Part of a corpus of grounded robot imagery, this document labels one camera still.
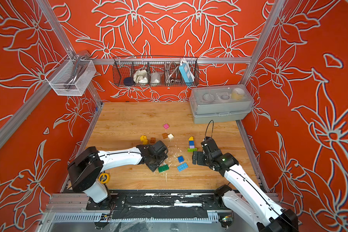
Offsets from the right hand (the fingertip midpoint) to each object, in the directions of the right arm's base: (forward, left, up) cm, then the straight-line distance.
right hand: (196, 157), depth 78 cm
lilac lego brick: (+11, +1, -7) cm, 13 cm away
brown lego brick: (+16, +28, -8) cm, 33 cm away
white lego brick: (+19, +15, -8) cm, 26 cm away
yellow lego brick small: (+16, +2, -8) cm, 18 cm away
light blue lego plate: (-2, +7, -10) cm, 12 cm away
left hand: (+1, +17, -8) cm, 19 cm away
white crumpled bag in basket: (+45, +35, +22) cm, 61 cm away
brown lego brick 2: (+21, +20, -10) cm, 30 cm away
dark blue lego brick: (+3, +9, -9) cm, 13 cm away
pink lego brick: (+27, +19, -8) cm, 34 cm away
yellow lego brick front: (+14, +33, -9) cm, 37 cm away
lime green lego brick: (+9, +2, -8) cm, 12 cm away
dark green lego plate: (-3, +19, -9) cm, 21 cm away
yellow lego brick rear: (+18, +34, -8) cm, 40 cm away
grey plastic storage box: (+37, -19, +6) cm, 42 cm away
